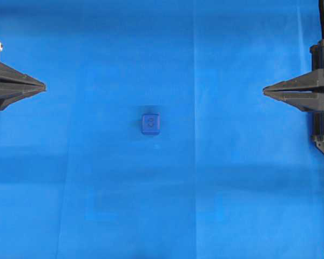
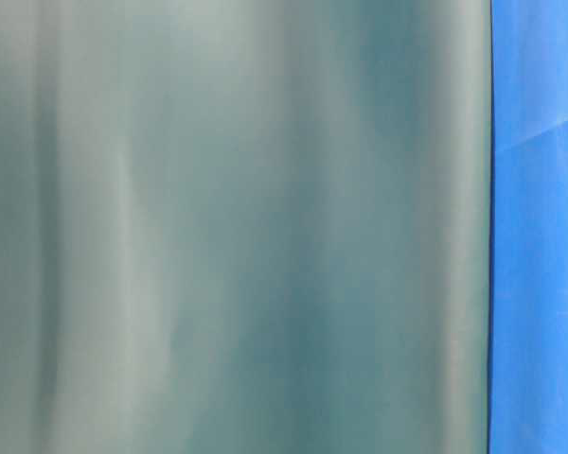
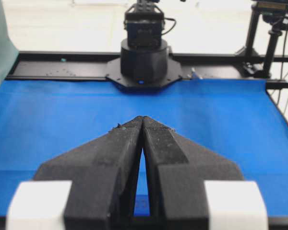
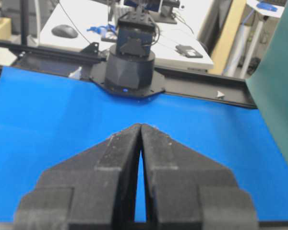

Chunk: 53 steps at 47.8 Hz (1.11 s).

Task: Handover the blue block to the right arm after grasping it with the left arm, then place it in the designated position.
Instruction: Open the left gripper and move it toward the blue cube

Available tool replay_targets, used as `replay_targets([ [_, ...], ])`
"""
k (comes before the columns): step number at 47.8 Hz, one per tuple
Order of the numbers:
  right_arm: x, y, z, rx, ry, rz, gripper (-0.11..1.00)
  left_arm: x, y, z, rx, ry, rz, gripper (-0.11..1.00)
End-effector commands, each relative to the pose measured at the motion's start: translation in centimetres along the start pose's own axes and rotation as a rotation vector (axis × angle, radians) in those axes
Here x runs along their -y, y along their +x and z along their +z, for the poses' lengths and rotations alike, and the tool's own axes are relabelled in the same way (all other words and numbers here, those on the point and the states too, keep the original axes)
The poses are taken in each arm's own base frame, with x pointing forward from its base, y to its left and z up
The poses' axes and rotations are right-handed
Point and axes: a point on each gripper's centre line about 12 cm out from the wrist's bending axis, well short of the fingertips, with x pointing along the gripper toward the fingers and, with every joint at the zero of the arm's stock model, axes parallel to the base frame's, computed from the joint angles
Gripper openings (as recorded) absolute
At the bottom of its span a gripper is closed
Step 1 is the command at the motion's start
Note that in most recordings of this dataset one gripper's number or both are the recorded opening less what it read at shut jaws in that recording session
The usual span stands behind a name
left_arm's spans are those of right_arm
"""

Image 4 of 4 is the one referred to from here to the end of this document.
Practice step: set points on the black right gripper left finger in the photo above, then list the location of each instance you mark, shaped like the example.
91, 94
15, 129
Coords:
93, 190

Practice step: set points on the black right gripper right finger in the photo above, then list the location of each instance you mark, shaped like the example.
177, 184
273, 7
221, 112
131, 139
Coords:
186, 190

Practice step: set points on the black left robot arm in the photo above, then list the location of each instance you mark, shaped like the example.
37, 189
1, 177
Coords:
130, 62

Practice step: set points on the blue table mat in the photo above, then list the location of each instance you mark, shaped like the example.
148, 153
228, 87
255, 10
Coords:
45, 119

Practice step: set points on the small white triangular piece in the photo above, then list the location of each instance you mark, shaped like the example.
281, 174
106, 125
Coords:
220, 94

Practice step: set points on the green backdrop sheet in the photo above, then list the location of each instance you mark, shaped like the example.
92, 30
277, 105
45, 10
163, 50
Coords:
268, 85

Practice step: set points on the black device on desk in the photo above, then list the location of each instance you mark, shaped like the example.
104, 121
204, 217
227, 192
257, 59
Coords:
188, 51

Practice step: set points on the black computer mouse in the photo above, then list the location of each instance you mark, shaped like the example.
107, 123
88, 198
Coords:
64, 31

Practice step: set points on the white desk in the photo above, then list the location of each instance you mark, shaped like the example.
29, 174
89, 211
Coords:
76, 24

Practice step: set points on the black aluminium frame rail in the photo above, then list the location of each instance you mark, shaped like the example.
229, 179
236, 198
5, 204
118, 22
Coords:
182, 83

